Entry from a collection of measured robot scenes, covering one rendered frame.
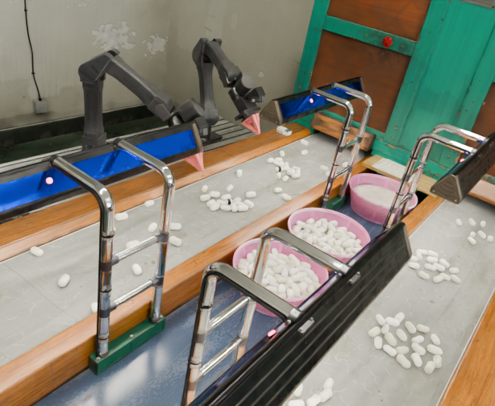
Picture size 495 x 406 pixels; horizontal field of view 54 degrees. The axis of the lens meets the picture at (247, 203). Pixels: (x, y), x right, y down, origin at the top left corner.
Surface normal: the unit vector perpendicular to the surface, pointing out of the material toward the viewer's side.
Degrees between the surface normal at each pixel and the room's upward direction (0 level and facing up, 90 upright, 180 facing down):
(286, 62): 90
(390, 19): 90
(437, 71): 90
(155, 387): 0
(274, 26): 90
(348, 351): 0
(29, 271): 0
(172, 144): 58
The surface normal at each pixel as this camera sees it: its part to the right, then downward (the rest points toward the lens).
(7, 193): 0.76, -0.09
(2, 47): 0.76, 0.44
